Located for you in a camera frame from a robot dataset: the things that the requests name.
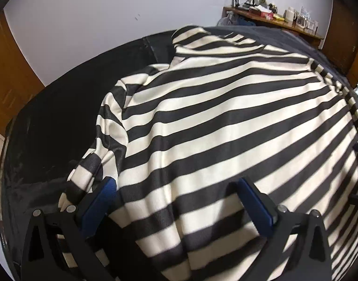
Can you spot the black glossy bed sheet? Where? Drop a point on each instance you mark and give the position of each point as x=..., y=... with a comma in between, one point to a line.
x=50, y=123

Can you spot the white plastic bag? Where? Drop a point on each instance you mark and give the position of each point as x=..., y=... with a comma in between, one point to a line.
x=225, y=20

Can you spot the yellow packet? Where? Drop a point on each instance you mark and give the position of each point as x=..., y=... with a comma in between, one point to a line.
x=278, y=17

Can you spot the white kettle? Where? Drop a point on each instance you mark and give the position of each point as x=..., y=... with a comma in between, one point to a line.
x=289, y=15

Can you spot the wooden desk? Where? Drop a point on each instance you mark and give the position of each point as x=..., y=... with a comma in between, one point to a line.
x=312, y=40

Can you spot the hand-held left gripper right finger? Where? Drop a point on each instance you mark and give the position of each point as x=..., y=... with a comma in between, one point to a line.
x=253, y=207

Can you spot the red box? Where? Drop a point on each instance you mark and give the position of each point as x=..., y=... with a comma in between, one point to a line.
x=262, y=13

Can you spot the clear glass jar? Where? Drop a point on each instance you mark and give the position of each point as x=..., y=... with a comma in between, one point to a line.
x=313, y=27

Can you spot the glass pitcher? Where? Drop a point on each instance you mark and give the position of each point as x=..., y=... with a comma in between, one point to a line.
x=302, y=22

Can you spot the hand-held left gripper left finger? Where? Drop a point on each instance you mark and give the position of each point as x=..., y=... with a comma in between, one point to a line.
x=98, y=205

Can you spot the black white striped sweater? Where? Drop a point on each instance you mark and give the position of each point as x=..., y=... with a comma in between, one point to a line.
x=211, y=108

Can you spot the blue cloth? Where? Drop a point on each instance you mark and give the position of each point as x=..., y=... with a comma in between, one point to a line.
x=244, y=20

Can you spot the wooden door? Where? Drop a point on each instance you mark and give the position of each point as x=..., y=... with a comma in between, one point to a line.
x=12, y=73

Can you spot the wooden wardrobe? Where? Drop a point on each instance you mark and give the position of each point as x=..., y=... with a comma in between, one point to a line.
x=343, y=41

